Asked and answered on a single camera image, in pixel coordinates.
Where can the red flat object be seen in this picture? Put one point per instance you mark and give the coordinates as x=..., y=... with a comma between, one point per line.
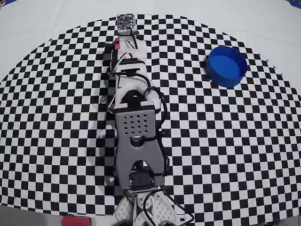
x=76, y=221

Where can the wrist camera board with mount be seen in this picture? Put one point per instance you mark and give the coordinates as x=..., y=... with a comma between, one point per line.
x=126, y=21

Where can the checkered white paper sheet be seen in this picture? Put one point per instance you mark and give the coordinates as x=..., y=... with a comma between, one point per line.
x=211, y=141

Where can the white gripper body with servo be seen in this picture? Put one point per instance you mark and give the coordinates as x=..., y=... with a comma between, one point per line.
x=134, y=50

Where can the white fixed gripper jaw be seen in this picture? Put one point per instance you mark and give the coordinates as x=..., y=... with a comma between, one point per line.
x=141, y=49

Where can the blue round box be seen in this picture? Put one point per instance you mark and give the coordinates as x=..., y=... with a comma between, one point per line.
x=225, y=63

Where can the blue tape strip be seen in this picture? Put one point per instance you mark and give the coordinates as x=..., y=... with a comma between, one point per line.
x=296, y=2

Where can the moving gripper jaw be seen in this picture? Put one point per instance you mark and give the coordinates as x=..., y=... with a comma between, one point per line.
x=109, y=56

